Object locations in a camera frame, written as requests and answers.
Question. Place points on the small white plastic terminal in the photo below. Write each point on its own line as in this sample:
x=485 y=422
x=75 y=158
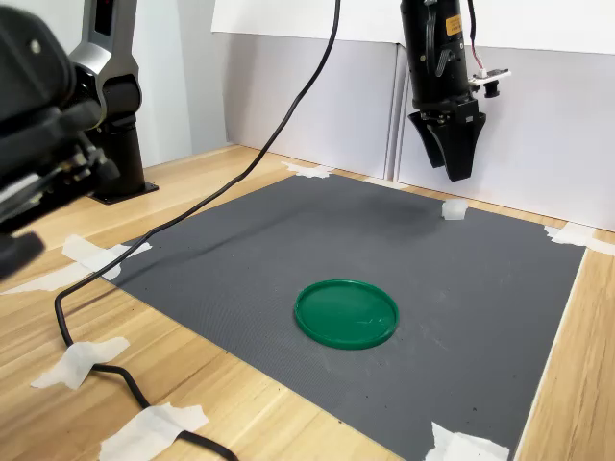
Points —
x=454 y=210

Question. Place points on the round green lid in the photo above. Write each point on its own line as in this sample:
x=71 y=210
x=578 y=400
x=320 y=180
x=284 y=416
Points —
x=336 y=317

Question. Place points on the white tape piece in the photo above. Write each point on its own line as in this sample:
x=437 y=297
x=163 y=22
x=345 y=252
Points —
x=307 y=169
x=79 y=249
x=384 y=183
x=572 y=236
x=461 y=446

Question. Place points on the white partition panel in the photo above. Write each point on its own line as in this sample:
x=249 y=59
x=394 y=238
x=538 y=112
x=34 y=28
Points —
x=552 y=144
x=360 y=96

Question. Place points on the dark grey mat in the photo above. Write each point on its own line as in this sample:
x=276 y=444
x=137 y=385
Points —
x=432 y=288

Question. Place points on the black mechanical device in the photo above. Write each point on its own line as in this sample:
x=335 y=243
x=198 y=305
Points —
x=29 y=72

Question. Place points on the white tape strip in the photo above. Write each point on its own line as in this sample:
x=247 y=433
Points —
x=43 y=282

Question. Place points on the small white camera box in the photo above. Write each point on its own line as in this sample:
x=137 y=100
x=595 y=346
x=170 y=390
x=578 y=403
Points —
x=492 y=77

